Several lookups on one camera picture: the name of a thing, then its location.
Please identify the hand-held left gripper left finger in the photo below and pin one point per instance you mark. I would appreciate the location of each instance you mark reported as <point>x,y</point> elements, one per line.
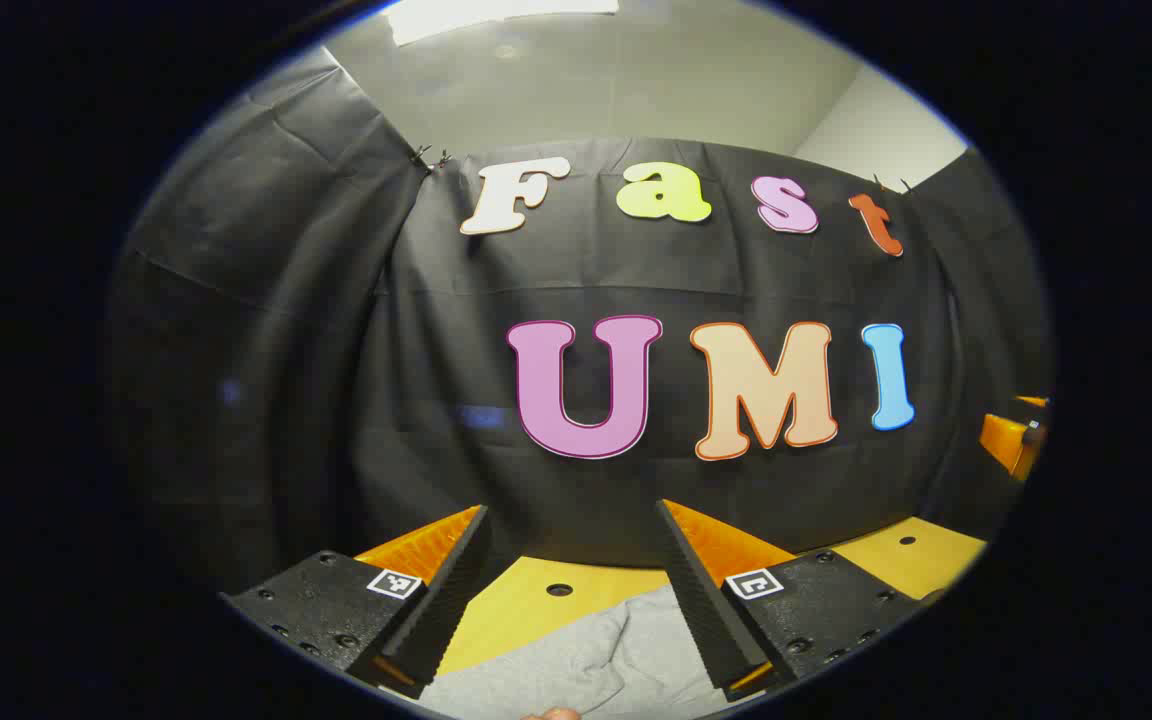
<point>446,610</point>

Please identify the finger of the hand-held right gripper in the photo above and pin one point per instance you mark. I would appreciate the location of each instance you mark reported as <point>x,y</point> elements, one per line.
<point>1004,440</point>

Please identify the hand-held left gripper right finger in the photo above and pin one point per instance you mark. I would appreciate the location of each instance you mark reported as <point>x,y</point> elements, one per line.
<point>711,620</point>

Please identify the grey zip-neck sweatshirt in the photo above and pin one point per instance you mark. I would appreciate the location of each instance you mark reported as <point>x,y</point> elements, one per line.
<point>576,670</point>

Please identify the small black binder clip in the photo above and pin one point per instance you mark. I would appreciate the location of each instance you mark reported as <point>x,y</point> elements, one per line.
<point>886,184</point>
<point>426,157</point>

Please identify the black backdrop cloth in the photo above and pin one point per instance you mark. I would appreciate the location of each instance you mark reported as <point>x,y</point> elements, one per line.
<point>336,350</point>

